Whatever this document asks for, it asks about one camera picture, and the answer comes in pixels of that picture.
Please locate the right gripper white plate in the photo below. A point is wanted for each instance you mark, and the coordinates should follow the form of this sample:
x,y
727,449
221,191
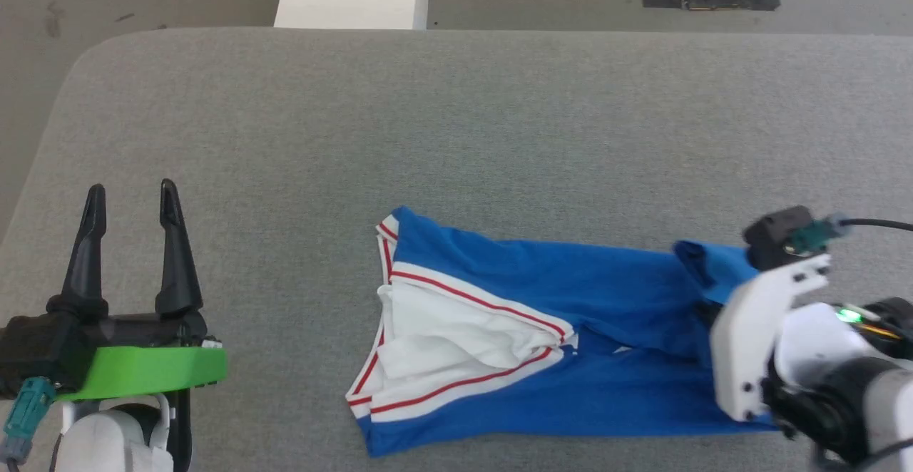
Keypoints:
x,y
742,344

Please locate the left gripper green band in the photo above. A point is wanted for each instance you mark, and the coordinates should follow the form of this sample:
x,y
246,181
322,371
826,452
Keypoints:
x,y
143,368

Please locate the blue garment white red trim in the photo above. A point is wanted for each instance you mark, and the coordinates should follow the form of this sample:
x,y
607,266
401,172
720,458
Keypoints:
x,y
606,358

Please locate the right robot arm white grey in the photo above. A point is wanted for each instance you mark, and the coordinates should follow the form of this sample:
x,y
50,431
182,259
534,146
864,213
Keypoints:
x,y
813,344

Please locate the long black floor tape patch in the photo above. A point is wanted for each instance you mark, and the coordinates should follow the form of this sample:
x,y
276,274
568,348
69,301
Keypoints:
x,y
735,0

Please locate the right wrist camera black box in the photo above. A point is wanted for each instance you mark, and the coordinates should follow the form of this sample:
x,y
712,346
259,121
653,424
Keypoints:
x,y
774,237

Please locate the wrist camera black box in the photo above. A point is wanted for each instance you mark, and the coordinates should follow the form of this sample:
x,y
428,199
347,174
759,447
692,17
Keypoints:
x,y
774,237
32,351

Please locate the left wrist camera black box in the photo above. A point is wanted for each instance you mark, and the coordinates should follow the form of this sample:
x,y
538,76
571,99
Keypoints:
x,y
32,351

